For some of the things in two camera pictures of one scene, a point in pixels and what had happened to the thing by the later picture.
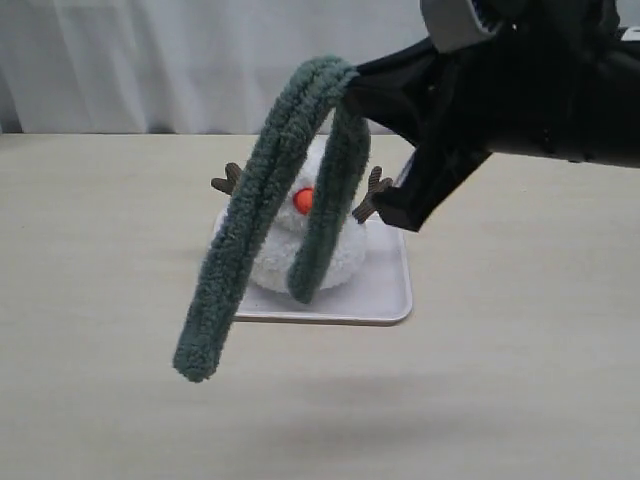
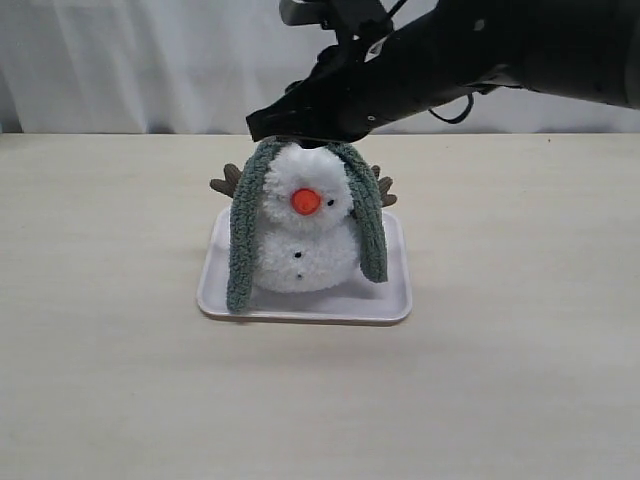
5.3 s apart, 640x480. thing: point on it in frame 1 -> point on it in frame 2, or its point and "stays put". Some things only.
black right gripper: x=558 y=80 -> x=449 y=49
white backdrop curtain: x=176 y=67 stays put
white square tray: x=378 y=295 stays put
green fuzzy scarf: x=310 y=93 -> x=245 y=213
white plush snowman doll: x=275 y=260 stays put
